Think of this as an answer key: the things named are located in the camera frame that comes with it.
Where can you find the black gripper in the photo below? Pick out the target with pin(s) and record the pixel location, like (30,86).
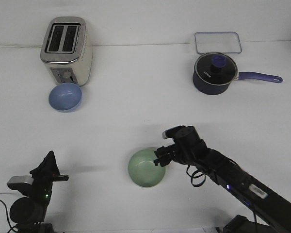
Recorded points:
(188,149)
(43,178)

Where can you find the green bowl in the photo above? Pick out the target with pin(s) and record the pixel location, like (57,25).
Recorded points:
(142,170)

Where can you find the blue bowl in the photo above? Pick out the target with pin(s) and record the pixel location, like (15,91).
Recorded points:
(65,97)

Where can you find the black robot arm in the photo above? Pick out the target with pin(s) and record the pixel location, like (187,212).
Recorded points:
(260,199)
(29,211)

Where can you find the dark blue saucepan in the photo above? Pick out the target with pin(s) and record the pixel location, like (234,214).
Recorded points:
(210,89)

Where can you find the glass pot lid blue knob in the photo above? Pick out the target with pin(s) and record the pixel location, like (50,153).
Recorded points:
(216,68)

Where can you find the cream and chrome toaster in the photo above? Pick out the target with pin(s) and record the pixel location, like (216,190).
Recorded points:
(66,50)

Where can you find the clear container blue rim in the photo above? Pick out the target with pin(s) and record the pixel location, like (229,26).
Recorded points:
(223,42)

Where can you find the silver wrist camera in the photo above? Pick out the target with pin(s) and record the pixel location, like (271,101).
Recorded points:
(171,132)
(20,183)

